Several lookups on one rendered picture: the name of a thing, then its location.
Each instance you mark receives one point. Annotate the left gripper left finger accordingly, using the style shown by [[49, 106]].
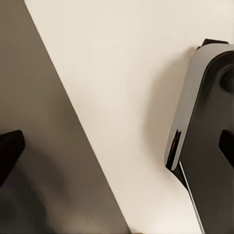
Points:
[[12, 145]]

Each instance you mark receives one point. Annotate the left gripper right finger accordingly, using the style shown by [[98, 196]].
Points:
[[226, 144]]

